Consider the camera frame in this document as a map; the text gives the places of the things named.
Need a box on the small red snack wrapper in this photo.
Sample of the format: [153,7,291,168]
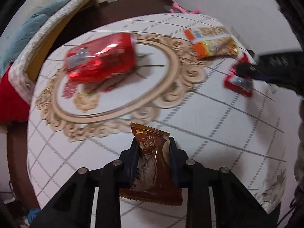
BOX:
[224,52,253,97]

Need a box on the wooden bed frame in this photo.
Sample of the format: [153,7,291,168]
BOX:
[25,0,98,82]

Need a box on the orange snack wrapper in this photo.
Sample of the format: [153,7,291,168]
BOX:
[183,26,238,60]

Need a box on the light blue duvet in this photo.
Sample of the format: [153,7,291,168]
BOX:
[1,0,70,76]

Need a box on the crushed red soda can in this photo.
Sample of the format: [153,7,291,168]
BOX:
[64,32,137,84]

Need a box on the brown snack wrapper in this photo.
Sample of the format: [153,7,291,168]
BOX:
[120,123,183,206]

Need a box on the white patterned tablecloth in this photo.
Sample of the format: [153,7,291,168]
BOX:
[26,13,288,228]

